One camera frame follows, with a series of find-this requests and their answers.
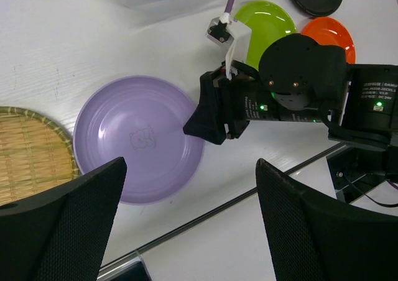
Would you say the green plastic plate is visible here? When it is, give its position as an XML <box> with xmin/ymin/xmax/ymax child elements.
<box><xmin>231</xmin><ymin>0</ymin><xmax>297</xmax><ymax>71</ymax></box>

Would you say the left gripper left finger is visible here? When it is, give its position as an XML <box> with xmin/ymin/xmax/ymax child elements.
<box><xmin>1</xmin><ymin>157</ymin><xmax>127</xmax><ymax>280</ymax></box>

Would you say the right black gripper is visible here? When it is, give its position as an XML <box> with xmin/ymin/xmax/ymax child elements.
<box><xmin>183</xmin><ymin>60</ymin><xmax>280</xmax><ymax>145</ymax></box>

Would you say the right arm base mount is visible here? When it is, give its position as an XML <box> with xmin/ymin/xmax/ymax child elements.
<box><xmin>326</xmin><ymin>147</ymin><xmax>397</xmax><ymax>208</ymax></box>

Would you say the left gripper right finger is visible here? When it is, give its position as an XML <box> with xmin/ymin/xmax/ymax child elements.
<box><xmin>256</xmin><ymin>159</ymin><xmax>397</xmax><ymax>280</ymax></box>

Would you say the orange plastic plate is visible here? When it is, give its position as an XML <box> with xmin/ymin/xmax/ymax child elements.
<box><xmin>302</xmin><ymin>17</ymin><xmax>356</xmax><ymax>64</ymax></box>

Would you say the purple plastic plate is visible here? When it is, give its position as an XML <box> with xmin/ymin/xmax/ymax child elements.
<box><xmin>73</xmin><ymin>76</ymin><xmax>205</xmax><ymax>205</ymax></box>

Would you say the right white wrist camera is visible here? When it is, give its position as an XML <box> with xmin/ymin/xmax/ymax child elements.
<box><xmin>206</xmin><ymin>13</ymin><xmax>252</xmax><ymax>80</ymax></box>

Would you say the round bamboo tray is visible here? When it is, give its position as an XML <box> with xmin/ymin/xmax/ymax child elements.
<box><xmin>1</xmin><ymin>106</ymin><xmax>80</xmax><ymax>206</ymax></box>

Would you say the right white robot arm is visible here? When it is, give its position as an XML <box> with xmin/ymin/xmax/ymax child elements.
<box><xmin>183</xmin><ymin>34</ymin><xmax>397</xmax><ymax>181</ymax></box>

